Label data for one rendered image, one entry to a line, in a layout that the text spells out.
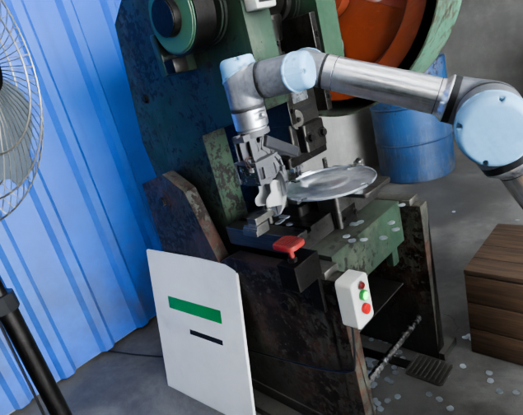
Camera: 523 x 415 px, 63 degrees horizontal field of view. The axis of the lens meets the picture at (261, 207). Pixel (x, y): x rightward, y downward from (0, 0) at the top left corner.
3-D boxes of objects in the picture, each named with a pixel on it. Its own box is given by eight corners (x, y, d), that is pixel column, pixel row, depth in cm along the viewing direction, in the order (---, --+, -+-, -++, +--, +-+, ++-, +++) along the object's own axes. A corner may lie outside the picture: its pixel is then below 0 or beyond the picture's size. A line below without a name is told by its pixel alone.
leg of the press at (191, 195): (389, 448, 131) (334, 170, 102) (370, 478, 124) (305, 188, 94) (205, 354, 196) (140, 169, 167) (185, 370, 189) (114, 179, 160)
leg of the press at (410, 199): (456, 343, 164) (430, 111, 135) (444, 362, 157) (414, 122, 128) (280, 293, 230) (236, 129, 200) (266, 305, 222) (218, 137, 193)
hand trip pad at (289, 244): (312, 263, 107) (305, 236, 104) (297, 276, 103) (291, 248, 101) (291, 259, 112) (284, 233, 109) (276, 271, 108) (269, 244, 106)
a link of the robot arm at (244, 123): (248, 106, 98) (273, 103, 92) (253, 126, 99) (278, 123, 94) (224, 115, 93) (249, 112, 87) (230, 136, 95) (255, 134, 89)
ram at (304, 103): (336, 141, 133) (317, 42, 124) (307, 156, 124) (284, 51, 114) (294, 143, 146) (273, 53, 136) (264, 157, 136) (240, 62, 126)
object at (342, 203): (397, 216, 129) (390, 174, 124) (373, 237, 120) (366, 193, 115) (329, 210, 146) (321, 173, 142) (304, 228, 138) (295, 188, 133)
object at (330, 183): (264, 198, 133) (263, 196, 133) (319, 167, 152) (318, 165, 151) (342, 204, 113) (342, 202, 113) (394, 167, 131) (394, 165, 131)
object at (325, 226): (378, 196, 149) (375, 179, 147) (299, 257, 121) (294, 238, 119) (310, 192, 170) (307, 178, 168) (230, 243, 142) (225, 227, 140)
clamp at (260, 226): (293, 214, 136) (286, 184, 133) (257, 237, 126) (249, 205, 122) (279, 212, 141) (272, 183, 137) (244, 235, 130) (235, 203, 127)
